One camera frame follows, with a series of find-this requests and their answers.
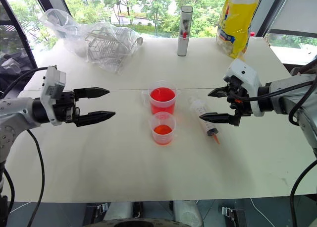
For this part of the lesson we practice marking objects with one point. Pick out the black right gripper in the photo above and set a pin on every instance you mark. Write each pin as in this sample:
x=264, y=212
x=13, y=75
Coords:
x=239, y=98

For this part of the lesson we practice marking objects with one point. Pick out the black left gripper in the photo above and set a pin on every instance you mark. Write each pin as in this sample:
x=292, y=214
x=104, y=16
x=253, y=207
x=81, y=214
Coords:
x=67, y=105

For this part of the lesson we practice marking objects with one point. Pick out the dark rounded robot base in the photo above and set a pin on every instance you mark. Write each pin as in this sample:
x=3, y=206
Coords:
x=146, y=223

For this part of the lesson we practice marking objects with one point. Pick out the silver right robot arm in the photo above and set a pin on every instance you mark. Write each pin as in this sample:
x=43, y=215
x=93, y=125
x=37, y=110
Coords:
x=284, y=95

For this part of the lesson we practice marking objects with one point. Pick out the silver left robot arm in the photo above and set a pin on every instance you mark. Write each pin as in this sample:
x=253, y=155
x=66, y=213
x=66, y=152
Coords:
x=15, y=113

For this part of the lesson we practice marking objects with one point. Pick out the clear syringe orange tip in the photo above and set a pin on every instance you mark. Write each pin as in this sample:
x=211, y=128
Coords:
x=200, y=108

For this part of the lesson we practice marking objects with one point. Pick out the large beaker red liquid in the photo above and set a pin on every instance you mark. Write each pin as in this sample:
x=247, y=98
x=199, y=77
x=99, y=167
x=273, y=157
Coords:
x=162, y=96

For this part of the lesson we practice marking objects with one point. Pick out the small beaker red liquid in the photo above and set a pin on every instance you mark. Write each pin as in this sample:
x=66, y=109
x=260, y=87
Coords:
x=162, y=130

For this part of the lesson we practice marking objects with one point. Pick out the tall white tube container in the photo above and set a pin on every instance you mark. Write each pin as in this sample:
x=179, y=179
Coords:
x=184, y=36

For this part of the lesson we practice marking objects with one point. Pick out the clear crumpled plastic bag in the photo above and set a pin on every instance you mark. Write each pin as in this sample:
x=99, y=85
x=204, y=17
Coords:
x=71, y=31

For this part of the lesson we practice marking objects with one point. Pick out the small red bottle cap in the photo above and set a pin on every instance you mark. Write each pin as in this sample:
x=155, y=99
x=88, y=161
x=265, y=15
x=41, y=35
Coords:
x=252, y=34

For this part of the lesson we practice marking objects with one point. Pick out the yellow printed snack bag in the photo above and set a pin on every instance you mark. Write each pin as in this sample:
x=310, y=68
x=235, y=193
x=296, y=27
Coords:
x=235, y=23

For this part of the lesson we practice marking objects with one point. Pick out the silver metal latch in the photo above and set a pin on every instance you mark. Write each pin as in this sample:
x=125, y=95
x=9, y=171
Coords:
x=102, y=208
x=227, y=211

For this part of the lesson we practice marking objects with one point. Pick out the white rounded robot leg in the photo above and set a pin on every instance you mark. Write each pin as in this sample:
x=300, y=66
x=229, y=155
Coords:
x=187, y=213

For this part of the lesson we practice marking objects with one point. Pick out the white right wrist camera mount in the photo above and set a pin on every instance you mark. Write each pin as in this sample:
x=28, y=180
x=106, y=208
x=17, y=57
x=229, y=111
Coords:
x=244, y=72

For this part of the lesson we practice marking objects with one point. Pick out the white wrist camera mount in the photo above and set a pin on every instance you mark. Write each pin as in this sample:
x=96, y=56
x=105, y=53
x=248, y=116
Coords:
x=244, y=72
x=52, y=84

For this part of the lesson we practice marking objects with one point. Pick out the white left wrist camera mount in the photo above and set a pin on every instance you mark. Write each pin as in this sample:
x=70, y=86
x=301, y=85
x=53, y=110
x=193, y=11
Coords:
x=52, y=84

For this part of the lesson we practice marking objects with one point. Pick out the black slanted window frame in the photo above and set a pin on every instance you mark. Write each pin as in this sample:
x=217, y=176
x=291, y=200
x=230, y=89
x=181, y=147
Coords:
x=18, y=31

